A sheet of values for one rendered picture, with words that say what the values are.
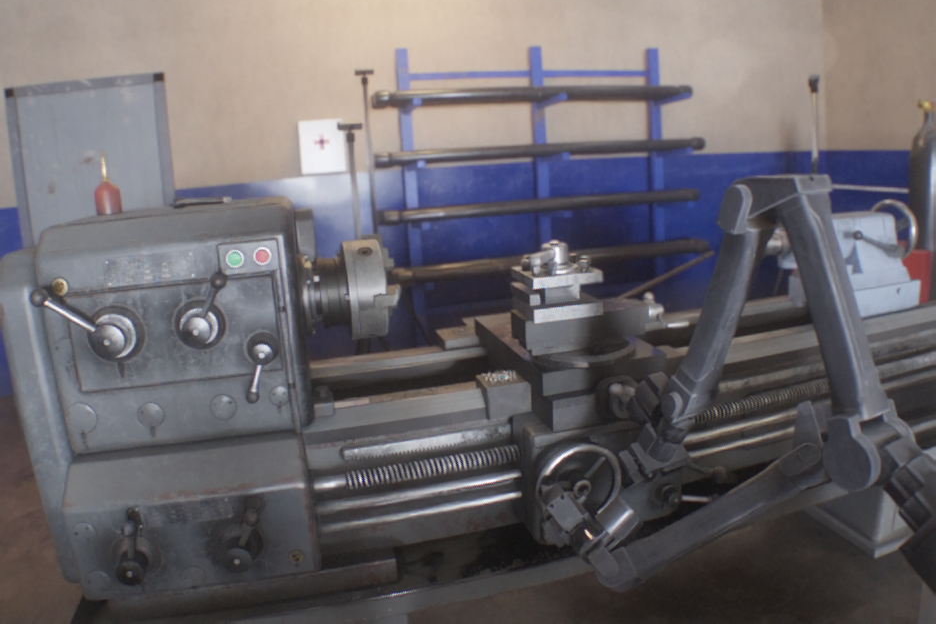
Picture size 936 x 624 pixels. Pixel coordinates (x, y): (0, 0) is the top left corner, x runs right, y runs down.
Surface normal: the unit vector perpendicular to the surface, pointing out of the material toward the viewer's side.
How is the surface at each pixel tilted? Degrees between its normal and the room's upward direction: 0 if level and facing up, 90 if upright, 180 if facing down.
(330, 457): 90
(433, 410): 36
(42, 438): 90
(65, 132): 90
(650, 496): 90
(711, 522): 49
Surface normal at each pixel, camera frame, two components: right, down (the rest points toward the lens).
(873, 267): 0.20, -0.26
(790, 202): -0.90, 0.11
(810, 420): -0.44, -0.55
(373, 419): 0.10, -0.70
